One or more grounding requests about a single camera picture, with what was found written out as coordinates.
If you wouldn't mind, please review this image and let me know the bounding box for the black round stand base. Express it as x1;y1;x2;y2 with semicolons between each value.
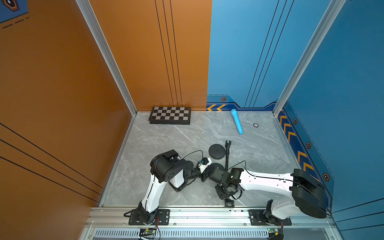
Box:
210;163;226;171

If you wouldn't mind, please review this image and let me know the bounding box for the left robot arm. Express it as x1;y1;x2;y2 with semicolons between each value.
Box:
138;150;212;225

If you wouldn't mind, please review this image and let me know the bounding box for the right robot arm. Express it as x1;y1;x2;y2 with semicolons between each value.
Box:
209;168;328;226

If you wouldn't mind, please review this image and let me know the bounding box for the light blue toy microphone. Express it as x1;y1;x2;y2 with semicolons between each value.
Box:
231;109;244;135

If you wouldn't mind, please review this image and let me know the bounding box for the right green circuit board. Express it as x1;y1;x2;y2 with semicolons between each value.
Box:
267;228;284;240

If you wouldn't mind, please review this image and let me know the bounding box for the green circuit board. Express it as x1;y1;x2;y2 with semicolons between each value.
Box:
139;228;157;240
267;228;284;240

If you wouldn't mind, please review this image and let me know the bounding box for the black white checkerboard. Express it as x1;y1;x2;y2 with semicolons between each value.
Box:
149;107;191;125

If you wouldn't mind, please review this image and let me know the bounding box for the left green circuit board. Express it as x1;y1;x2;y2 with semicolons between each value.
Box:
139;228;157;240

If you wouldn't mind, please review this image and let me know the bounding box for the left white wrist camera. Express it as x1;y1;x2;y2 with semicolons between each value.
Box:
197;157;212;174

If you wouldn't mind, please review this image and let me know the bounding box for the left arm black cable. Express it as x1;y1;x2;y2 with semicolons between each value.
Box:
182;149;205;163

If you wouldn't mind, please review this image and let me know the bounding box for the aluminium rail frame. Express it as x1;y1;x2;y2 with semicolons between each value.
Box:
80;207;343;240

